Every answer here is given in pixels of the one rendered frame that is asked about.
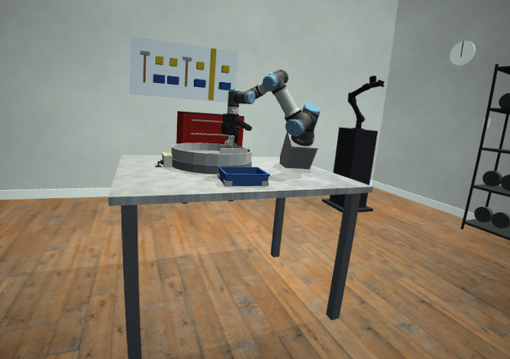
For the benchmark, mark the blue open-top crate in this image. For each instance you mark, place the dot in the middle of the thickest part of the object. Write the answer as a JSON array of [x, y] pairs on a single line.
[[243, 176]]

